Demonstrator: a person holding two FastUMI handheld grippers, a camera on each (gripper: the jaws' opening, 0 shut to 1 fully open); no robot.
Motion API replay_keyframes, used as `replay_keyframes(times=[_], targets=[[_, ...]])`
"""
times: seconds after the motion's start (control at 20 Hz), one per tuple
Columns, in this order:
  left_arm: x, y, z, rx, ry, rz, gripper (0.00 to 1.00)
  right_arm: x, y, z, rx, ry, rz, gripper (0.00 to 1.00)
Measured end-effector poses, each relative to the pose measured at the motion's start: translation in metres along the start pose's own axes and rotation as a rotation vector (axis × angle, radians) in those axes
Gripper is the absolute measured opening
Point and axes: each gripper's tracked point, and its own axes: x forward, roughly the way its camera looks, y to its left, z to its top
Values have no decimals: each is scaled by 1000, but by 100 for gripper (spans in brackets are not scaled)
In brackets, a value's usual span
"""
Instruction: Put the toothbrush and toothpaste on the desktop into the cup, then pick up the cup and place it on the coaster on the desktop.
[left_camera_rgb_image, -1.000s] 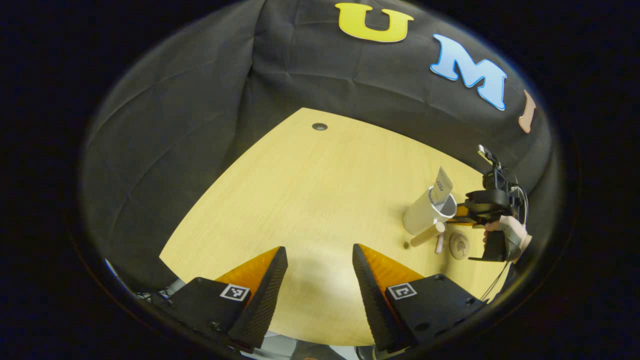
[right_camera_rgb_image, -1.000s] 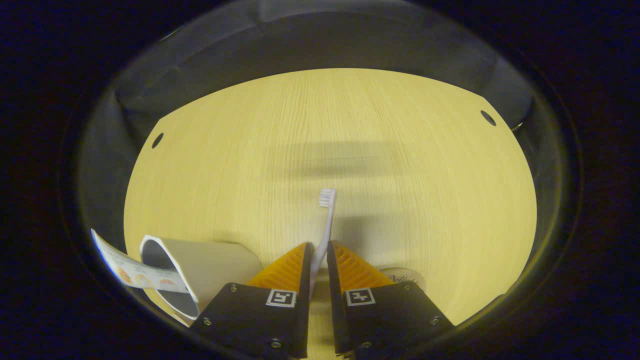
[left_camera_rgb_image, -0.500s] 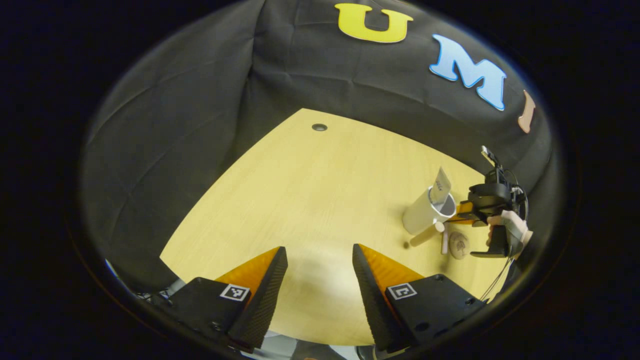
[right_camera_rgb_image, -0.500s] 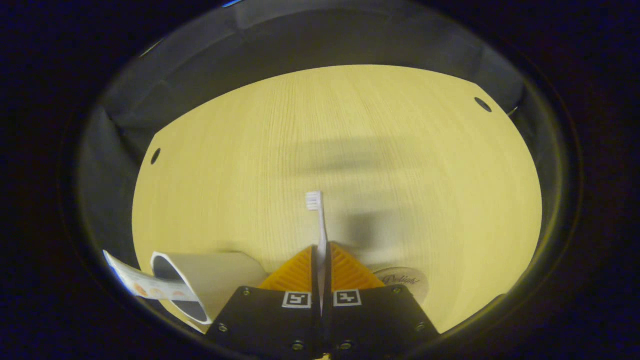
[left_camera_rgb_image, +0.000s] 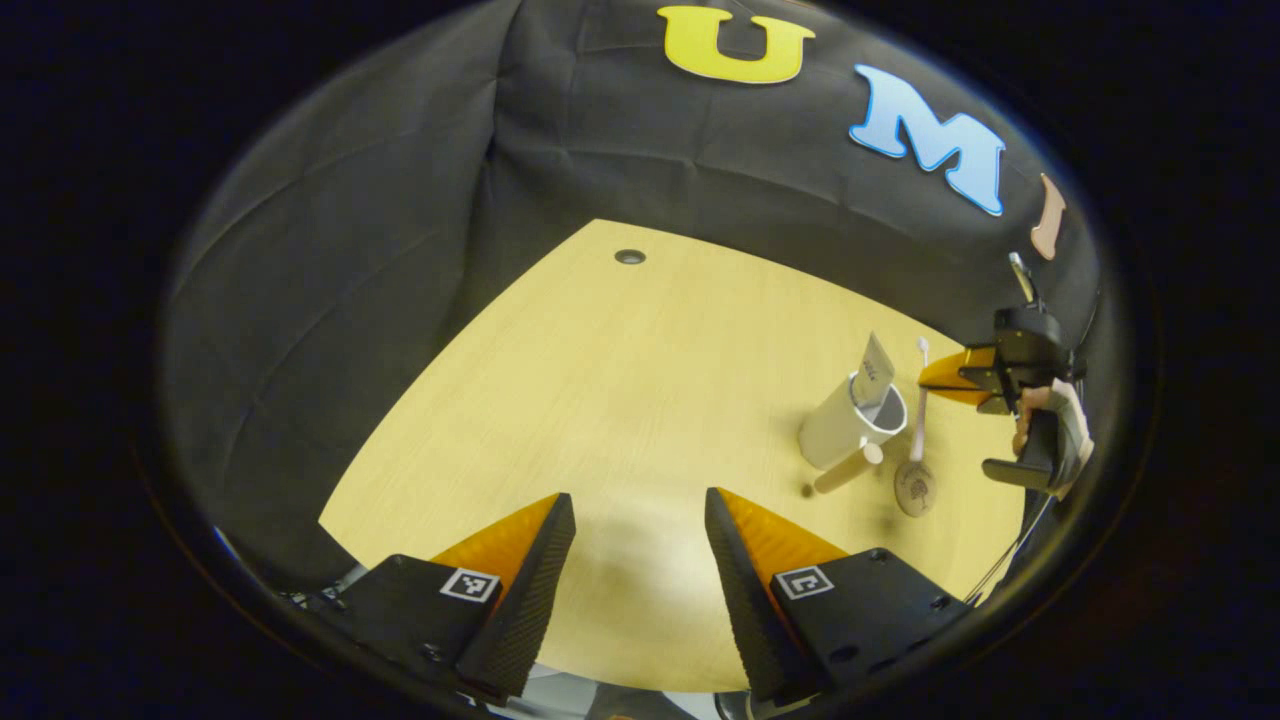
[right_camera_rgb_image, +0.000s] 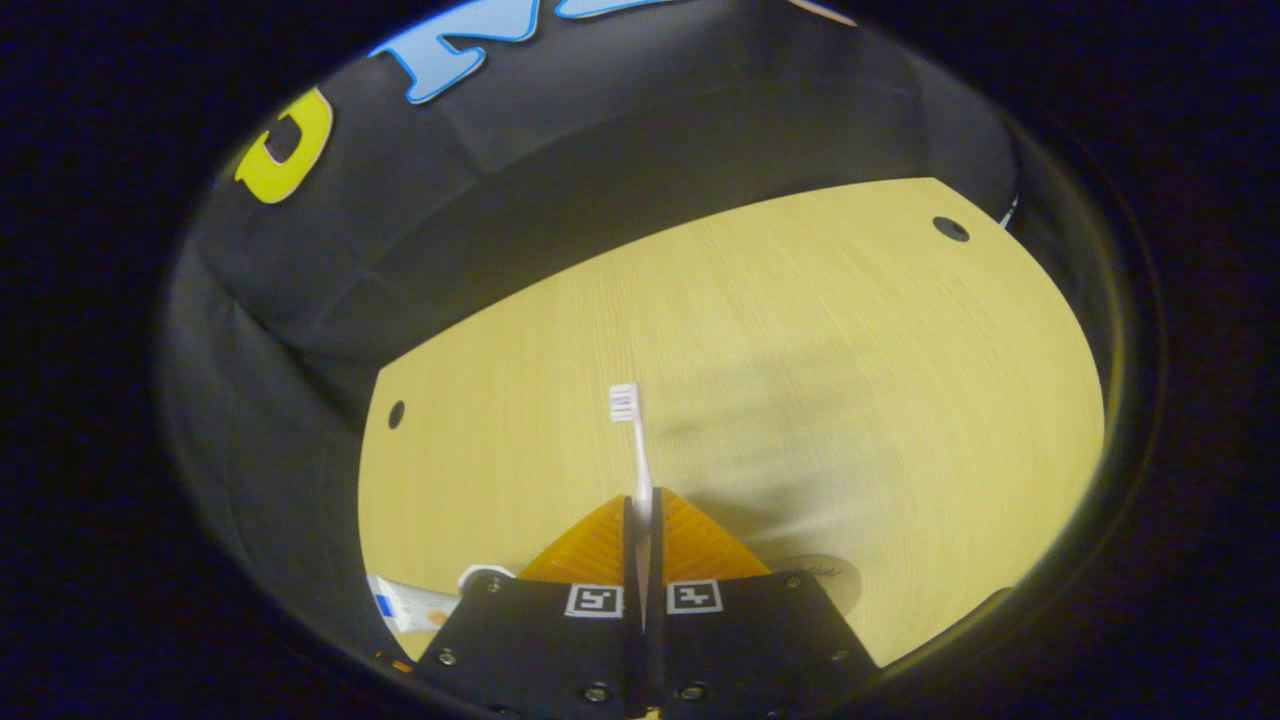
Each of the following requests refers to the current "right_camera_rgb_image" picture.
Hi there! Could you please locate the white toothbrush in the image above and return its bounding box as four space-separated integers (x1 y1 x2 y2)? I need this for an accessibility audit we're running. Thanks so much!
608 382 657 631

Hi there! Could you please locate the round cork coaster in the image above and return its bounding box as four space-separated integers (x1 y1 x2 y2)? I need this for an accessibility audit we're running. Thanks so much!
770 553 864 614

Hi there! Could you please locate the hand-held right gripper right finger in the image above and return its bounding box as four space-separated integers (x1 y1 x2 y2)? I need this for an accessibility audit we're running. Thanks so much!
645 488 883 720

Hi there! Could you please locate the light wooden desktop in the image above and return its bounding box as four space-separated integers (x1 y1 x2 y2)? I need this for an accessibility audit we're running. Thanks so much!
357 177 1106 669

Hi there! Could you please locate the white toothpaste tube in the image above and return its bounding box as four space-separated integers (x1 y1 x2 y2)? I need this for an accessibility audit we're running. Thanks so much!
365 564 517 636

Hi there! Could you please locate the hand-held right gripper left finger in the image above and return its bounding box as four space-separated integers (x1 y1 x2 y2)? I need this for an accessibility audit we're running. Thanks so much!
412 495 642 720

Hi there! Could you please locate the black backdrop cloth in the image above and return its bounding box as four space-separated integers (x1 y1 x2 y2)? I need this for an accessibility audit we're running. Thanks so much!
160 0 1111 656

